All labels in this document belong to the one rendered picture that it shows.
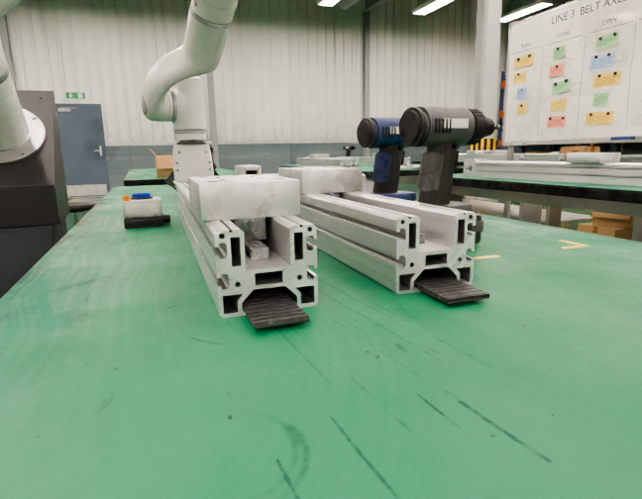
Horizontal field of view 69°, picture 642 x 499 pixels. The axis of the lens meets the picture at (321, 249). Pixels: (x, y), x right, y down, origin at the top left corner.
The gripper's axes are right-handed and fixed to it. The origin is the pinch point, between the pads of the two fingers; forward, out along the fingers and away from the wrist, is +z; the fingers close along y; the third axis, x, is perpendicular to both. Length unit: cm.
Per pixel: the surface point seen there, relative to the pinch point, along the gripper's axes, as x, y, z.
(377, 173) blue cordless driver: 43, -33, -8
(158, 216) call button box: 21.5, 9.9, 0.7
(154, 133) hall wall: -1089, 3, -64
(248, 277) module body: 86, 2, -1
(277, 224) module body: 81, -2, -5
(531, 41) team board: -188, -282, -95
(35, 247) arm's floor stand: 5.1, 37.9, 8.2
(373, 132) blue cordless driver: 45, -31, -16
